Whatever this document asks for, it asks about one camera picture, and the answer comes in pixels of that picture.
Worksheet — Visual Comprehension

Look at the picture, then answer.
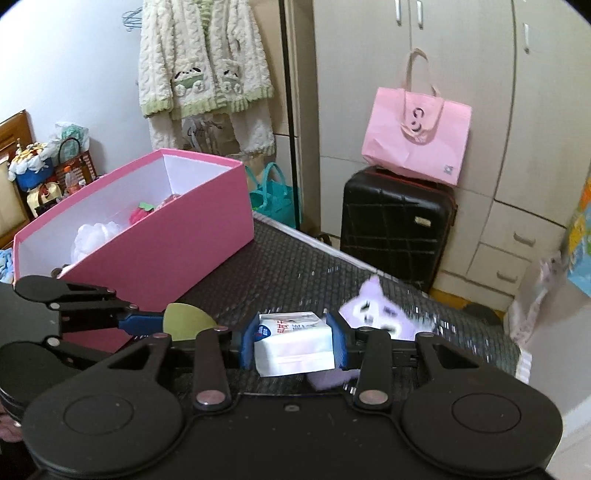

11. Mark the red strawberry plush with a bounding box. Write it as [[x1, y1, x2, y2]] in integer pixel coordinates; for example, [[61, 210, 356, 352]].
[[130, 202, 155, 227]]

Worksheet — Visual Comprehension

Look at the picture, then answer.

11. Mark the white tissue pack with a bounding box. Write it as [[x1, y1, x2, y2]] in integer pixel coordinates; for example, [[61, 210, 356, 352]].
[[253, 311, 335, 378]]

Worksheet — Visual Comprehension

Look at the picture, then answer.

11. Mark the pink cardboard box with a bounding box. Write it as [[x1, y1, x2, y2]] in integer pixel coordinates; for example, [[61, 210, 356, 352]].
[[13, 148, 256, 319]]

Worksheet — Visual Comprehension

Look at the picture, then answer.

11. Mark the wooden furniture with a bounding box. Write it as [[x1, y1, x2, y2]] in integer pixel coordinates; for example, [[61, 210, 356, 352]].
[[0, 110, 35, 250]]

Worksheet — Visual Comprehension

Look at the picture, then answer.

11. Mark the cream fleece jacket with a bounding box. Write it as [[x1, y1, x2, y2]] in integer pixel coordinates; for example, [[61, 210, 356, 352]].
[[137, 0, 276, 155]]

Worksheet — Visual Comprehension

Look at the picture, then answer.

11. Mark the purple plush toy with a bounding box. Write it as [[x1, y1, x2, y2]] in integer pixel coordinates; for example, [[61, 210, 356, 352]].
[[307, 274, 437, 393]]

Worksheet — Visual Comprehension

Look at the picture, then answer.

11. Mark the white mesh bath sponge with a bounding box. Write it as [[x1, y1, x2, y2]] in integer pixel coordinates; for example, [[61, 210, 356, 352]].
[[71, 222, 122, 264]]

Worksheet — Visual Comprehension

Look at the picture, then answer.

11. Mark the pink tote bag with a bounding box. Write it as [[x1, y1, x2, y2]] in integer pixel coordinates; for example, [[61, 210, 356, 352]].
[[361, 47, 472, 186]]

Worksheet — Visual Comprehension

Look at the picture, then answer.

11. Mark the plaid handbag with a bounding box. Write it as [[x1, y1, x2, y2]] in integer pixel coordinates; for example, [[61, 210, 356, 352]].
[[55, 137, 95, 199]]

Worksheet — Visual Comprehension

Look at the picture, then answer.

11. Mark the teal tote bag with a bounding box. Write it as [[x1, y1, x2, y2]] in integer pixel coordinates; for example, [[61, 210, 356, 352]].
[[245, 161, 301, 229]]

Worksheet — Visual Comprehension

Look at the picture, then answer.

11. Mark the white plastic bag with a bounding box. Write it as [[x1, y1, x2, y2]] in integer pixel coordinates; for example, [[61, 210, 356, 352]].
[[46, 121, 90, 153]]

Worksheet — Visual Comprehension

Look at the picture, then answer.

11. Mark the yellow white bouquet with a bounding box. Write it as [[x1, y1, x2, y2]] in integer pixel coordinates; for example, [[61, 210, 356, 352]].
[[8, 142, 58, 190]]

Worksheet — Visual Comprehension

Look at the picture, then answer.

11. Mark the clear plastic bag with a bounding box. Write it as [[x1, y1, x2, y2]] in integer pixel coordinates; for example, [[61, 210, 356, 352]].
[[505, 251, 571, 347]]

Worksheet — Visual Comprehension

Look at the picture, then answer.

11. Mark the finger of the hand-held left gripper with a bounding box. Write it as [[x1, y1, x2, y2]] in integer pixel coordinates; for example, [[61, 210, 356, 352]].
[[44, 332, 134, 370], [13, 275, 168, 334]]

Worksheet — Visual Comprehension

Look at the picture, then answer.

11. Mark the black suitcase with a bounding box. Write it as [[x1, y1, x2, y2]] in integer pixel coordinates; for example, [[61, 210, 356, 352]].
[[340, 166, 459, 294]]

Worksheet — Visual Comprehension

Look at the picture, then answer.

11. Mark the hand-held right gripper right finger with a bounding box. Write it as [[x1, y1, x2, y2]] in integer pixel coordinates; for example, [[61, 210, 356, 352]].
[[327, 313, 485, 411]]

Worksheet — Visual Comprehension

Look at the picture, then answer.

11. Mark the beige wardrobe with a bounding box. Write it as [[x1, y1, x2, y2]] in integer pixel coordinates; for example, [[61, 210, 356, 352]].
[[284, 0, 591, 310]]

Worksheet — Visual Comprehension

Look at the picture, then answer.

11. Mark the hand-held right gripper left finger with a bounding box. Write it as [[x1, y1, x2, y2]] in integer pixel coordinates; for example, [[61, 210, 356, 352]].
[[88, 313, 260, 411]]

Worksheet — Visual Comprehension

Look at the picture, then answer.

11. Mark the black textured mat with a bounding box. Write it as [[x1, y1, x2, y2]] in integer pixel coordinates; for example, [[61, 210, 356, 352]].
[[171, 217, 522, 398]]

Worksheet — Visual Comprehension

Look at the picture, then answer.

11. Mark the green egg toy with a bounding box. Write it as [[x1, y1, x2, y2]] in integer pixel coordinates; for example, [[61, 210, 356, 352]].
[[165, 302, 217, 343]]

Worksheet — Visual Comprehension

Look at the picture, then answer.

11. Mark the colourful paper gift bag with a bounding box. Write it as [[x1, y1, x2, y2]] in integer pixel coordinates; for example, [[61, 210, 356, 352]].
[[561, 178, 591, 287]]

